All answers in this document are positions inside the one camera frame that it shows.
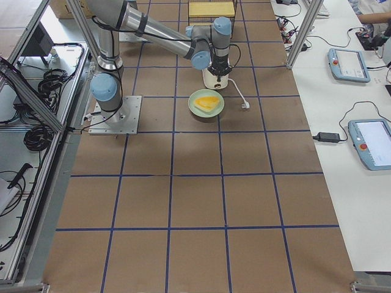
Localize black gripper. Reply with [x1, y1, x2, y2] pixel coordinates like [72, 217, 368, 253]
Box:
[208, 56, 232, 82]

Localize cream white toaster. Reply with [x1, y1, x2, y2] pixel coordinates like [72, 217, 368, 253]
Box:
[202, 68, 229, 90]

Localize person forearm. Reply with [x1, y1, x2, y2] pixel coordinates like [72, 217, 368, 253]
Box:
[357, 12, 391, 24]

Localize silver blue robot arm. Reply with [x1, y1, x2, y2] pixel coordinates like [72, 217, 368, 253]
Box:
[87, 1, 232, 132]

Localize yellow toast slice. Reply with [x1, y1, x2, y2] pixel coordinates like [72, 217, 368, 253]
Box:
[193, 96, 221, 113]

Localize light green plate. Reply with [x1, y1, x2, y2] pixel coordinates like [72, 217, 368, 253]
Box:
[188, 89, 225, 118]

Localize black power adapter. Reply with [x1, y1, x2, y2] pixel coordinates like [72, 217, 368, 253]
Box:
[312, 132, 341, 143]

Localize far blue teach pendant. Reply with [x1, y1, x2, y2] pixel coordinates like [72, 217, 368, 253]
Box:
[327, 48, 371, 83]

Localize blue teach pendant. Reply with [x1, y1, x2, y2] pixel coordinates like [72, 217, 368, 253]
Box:
[327, 48, 371, 83]
[348, 118, 390, 171]

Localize near blue teach pendant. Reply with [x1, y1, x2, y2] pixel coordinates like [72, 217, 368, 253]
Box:
[348, 118, 390, 171]

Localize black monitor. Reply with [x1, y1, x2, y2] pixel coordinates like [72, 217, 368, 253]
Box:
[21, 22, 54, 66]

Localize white toaster power cable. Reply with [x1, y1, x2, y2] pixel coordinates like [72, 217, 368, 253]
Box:
[227, 78, 252, 111]

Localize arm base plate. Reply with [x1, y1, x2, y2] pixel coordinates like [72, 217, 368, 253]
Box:
[88, 95, 142, 135]
[119, 32, 148, 43]

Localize aluminium frame post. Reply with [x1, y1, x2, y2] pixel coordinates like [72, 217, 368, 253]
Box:
[286, 0, 323, 70]

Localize coiled black cables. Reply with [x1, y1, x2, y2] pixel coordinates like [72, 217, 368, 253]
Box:
[37, 68, 71, 99]

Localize aluminium frame rail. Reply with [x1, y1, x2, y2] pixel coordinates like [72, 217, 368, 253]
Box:
[1, 57, 64, 132]

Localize lower coiled black cable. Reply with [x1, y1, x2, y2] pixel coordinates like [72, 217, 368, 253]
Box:
[23, 125, 51, 152]

